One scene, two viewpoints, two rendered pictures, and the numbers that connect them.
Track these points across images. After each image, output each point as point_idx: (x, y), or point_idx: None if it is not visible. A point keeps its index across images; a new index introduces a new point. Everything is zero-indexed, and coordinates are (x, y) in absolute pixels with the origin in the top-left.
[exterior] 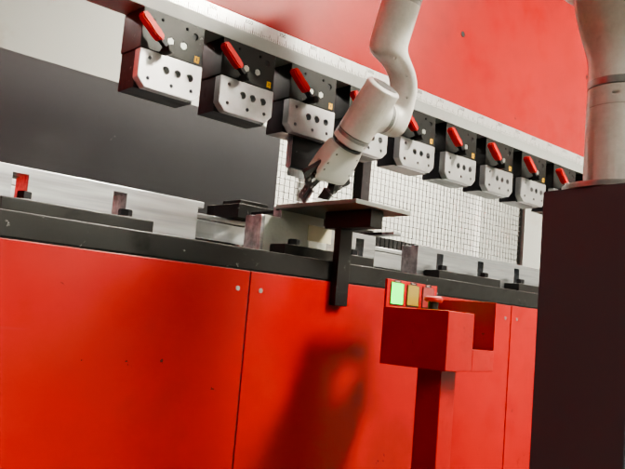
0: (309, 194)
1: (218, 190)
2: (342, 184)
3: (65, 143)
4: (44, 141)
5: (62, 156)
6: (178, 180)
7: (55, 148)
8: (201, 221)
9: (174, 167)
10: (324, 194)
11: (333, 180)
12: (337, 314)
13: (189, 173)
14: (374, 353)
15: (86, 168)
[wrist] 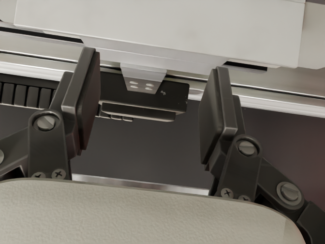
0: (232, 108)
1: (94, 144)
2: (1, 184)
3: (298, 184)
4: (320, 184)
5: (301, 170)
6: (156, 153)
7: (308, 178)
8: (237, 80)
9: (161, 169)
10: (89, 116)
11: (134, 219)
12: None
13: (139, 163)
14: None
15: (275, 159)
